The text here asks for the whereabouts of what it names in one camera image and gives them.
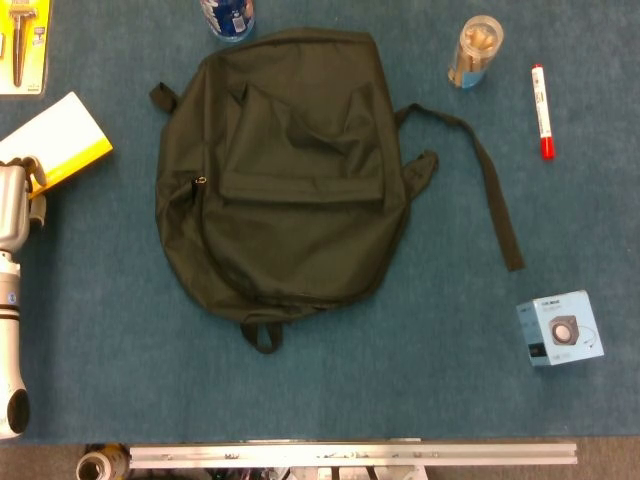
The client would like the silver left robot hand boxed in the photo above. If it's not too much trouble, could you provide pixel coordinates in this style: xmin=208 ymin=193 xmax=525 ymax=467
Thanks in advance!
xmin=0 ymin=155 xmax=49 ymax=251

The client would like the white and yellow Lexicon book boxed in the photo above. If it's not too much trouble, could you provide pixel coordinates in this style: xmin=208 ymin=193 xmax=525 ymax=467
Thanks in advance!
xmin=0 ymin=90 xmax=114 ymax=201

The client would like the black fabric backpack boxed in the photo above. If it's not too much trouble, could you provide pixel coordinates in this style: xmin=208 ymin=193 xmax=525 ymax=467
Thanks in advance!
xmin=148 ymin=28 xmax=526 ymax=356

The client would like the yellow razor blister pack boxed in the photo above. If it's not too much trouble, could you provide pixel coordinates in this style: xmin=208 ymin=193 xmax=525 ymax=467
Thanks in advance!
xmin=0 ymin=0 xmax=54 ymax=97

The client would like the brown tape roll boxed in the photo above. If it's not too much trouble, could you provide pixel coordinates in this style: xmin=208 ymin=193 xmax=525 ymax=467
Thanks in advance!
xmin=75 ymin=443 xmax=132 ymax=480

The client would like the clear jar of wooden sticks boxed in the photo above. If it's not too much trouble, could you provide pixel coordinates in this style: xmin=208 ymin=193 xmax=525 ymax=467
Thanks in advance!
xmin=447 ymin=14 xmax=505 ymax=91

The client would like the red and white marker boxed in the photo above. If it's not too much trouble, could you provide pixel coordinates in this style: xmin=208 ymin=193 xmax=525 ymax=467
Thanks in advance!
xmin=530 ymin=63 xmax=557 ymax=161

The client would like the light blue speaker box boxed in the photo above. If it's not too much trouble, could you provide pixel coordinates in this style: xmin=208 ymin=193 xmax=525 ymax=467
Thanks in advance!
xmin=515 ymin=289 xmax=605 ymax=368

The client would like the aluminium profile rail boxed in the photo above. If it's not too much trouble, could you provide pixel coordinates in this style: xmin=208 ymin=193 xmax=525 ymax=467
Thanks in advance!
xmin=128 ymin=442 xmax=579 ymax=470

